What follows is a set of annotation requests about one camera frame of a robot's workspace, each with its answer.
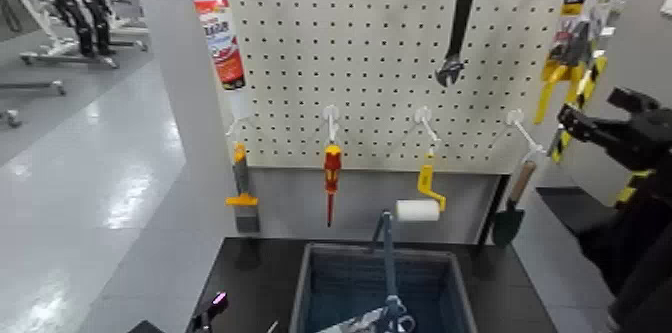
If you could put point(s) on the beige perforated pegboard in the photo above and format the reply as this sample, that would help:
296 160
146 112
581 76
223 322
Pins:
367 36

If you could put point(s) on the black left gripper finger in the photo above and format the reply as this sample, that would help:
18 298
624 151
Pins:
212 310
272 326

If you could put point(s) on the yellow pliers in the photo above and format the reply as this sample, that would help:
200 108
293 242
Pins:
572 46

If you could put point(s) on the white pegboard hook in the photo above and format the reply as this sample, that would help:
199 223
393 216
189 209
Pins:
332 114
424 117
235 126
517 118

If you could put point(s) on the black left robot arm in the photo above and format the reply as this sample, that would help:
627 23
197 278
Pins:
146 327

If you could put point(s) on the blue grey plastic crate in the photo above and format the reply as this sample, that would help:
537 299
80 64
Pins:
346 282

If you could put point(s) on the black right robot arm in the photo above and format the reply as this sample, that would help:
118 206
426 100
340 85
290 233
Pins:
630 251

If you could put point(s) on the black humanoid robot on stand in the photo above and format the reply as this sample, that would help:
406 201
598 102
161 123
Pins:
78 4

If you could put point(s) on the red white sealant tube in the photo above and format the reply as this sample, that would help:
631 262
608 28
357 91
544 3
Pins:
223 41

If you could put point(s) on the grey wheeled stand base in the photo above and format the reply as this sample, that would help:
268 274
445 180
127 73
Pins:
36 85

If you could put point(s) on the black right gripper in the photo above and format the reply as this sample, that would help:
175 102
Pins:
651 138

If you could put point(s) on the red yellow screwdriver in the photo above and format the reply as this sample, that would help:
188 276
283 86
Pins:
332 167

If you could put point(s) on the yellow black hazard tape strip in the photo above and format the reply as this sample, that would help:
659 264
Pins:
638 180
590 78

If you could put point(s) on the black adjustable wrench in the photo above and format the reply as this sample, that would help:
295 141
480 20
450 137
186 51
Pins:
462 14

